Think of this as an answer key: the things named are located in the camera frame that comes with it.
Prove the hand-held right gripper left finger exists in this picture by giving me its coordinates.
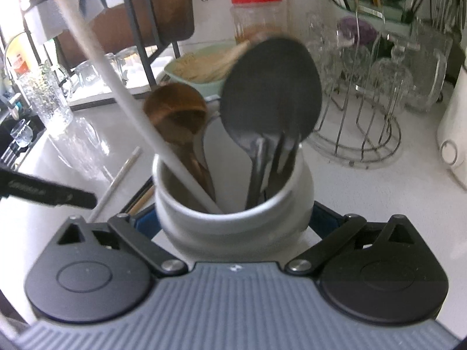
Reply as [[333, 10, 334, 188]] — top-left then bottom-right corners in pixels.
[[56, 203, 188, 278]]

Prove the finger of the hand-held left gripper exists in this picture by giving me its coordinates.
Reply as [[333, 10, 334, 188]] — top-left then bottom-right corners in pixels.
[[0, 166, 98, 210]]

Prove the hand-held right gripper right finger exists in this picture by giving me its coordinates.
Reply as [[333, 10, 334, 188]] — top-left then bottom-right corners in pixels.
[[285, 200, 417, 277]]

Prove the white ceramic utensil jar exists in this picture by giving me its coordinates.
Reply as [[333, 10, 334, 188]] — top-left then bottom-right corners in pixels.
[[152, 142, 315, 259]]

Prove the wooden chopstick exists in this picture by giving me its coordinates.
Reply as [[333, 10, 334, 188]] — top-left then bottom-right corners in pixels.
[[128, 186, 156, 216]]

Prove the white chopstick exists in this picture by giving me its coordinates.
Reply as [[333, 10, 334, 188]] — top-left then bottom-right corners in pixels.
[[88, 147, 142, 223]]

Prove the black plastic fork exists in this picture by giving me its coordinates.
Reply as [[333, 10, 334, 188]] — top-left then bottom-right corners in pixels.
[[264, 131, 300, 199]]

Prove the patterned glass tumbler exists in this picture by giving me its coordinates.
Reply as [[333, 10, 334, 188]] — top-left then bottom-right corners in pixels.
[[18, 64, 74, 132]]

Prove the wooden spoon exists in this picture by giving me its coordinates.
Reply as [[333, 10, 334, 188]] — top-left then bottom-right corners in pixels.
[[143, 83, 216, 203]]

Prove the clear glass cup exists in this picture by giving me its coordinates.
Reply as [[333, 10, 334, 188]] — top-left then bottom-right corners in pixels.
[[106, 45, 147, 84], [75, 60, 106, 88]]

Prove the green plastic basket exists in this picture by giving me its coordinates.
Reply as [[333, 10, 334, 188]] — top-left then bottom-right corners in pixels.
[[163, 42, 249, 97]]

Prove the black plastic spoon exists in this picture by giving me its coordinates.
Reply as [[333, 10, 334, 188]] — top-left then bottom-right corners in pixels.
[[219, 37, 323, 208]]

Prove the cluster of inverted glasses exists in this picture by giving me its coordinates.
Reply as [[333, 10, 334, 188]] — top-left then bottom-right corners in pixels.
[[306, 11, 413, 117]]

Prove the white electric cooking pot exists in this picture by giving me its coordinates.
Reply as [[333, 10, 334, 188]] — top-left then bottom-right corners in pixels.
[[437, 64, 467, 186]]

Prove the bundle of bamboo sticks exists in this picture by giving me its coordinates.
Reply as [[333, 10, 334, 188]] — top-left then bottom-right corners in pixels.
[[171, 40, 256, 83]]

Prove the white storage box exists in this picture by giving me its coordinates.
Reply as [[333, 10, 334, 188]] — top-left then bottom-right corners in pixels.
[[24, 0, 74, 41]]

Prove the glass pitcher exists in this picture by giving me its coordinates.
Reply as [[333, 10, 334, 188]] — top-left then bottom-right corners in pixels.
[[401, 18, 447, 113]]

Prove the black metal rack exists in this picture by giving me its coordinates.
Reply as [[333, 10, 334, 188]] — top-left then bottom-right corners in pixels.
[[0, 0, 183, 112]]

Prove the purple glass cup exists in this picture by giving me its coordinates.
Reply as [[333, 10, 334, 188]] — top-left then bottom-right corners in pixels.
[[337, 16, 378, 46]]

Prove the green utensil drainer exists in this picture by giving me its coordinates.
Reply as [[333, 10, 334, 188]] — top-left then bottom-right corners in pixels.
[[328, 0, 424, 33]]

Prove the wooden cutting board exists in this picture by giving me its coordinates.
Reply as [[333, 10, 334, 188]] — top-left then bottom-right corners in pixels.
[[55, 0, 196, 59]]

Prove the red-lidded plastic jar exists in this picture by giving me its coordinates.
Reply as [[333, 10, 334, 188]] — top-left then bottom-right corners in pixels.
[[231, 0, 289, 44]]

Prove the wire glass rack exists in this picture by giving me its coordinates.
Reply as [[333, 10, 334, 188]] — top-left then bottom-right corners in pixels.
[[310, 7, 402, 170]]

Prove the white long-handled utensil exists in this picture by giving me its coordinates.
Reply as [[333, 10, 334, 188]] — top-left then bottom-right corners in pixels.
[[47, 0, 224, 214]]

